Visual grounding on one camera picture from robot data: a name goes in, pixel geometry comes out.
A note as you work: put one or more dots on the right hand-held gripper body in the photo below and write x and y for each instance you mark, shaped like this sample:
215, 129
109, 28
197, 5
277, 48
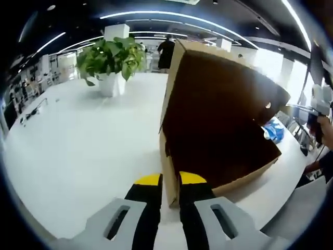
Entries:
322, 93

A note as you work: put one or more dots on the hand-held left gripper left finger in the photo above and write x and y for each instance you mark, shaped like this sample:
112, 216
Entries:
145, 208

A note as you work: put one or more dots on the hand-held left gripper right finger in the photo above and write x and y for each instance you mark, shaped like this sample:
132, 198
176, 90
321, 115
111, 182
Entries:
195, 208

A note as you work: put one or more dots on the large blue wet wipes pack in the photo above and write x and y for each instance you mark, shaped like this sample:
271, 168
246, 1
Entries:
273, 131

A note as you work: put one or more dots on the brown cardboard shoe box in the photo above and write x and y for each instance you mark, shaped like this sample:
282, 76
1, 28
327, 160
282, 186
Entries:
221, 117

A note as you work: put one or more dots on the person's right hand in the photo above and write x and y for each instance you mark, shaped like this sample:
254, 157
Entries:
328, 135

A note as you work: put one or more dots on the long ceiling light strip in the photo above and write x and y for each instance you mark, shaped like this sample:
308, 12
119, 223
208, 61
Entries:
182, 18
296, 18
50, 41

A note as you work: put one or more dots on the green potted plant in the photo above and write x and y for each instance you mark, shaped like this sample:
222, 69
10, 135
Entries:
112, 57

